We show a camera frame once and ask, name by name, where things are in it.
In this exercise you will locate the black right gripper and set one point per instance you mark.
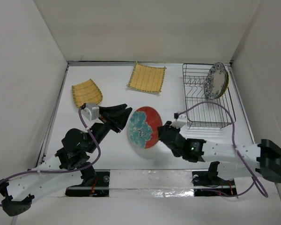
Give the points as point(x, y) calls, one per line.
point(166, 126)

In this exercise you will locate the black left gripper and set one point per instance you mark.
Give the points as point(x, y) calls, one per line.
point(119, 119)

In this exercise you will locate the red and teal floral plate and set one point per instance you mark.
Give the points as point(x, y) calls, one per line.
point(142, 127)

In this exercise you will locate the blue and white floral plate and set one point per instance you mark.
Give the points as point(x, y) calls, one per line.
point(214, 81)

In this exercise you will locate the round yellow woven plate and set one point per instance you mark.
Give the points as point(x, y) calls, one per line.
point(225, 86)

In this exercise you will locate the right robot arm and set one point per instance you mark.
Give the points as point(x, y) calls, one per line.
point(226, 160)

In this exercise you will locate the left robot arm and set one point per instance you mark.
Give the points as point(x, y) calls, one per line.
point(70, 165)

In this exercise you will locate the curved yellow bamboo plate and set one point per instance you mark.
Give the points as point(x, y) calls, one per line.
point(86, 92)

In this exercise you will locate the square yellow bamboo plate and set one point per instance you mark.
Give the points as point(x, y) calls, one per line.
point(147, 79)

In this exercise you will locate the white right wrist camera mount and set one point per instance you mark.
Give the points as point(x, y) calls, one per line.
point(180, 120)

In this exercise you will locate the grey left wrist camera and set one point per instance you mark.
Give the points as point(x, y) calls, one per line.
point(90, 111)

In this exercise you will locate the black wire dish rack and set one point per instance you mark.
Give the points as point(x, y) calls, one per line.
point(217, 113)

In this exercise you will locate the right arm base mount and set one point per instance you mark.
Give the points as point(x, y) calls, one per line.
point(204, 186)

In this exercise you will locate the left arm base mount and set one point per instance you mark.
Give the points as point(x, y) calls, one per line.
point(99, 187)

